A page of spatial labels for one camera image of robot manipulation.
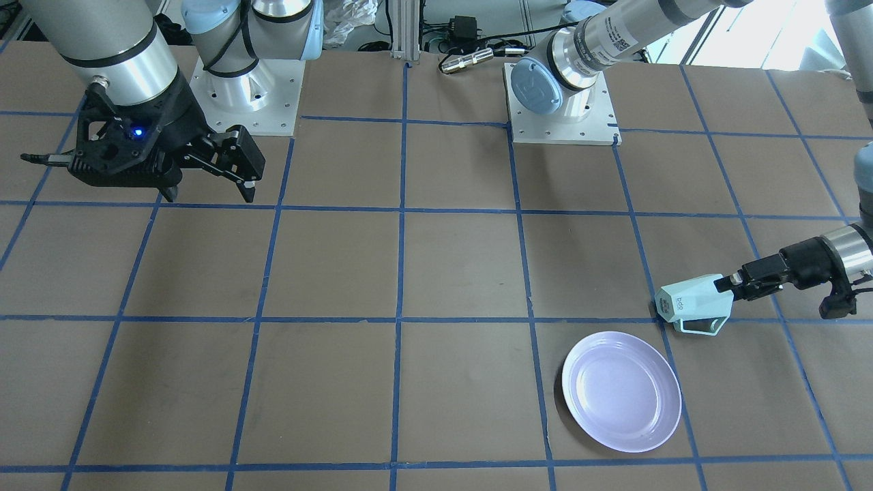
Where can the silver metal cylinder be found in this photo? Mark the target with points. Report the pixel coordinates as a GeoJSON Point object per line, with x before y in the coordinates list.
{"type": "Point", "coordinates": [465, 61]}

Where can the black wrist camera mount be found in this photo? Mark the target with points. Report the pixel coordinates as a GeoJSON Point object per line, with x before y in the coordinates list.
{"type": "Point", "coordinates": [842, 300]}

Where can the black power supply box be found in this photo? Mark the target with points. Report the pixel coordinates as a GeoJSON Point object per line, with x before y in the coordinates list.
{"type": "Point", "coordinates": [462, 30]}

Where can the black gripper body large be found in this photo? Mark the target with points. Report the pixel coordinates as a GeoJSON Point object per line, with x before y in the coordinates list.
{"type": "Point", "coordinates": [179, 127]}

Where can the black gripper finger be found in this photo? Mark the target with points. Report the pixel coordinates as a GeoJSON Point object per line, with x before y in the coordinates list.
{"type": "Point", "coordinates": [754, 280]}

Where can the lavender plate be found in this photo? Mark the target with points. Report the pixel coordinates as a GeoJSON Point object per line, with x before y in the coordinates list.
{"type": "Point", "coordinates": [621, 391]}

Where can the aluminium frame post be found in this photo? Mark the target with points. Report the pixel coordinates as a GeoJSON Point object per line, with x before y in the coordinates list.
{"type": "Point", "coordinates": [405, 29]}

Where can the large gripper black finger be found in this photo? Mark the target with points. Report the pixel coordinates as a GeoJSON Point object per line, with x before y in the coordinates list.
{"type": "Point", "coordinates": [169, 190]}
{"type": "Point", "coordinates": [233, 155]}

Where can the light blue hexagonal cup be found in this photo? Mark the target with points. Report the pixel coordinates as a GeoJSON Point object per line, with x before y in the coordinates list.
{"type": "Point", "coordinates": [695, 305]}

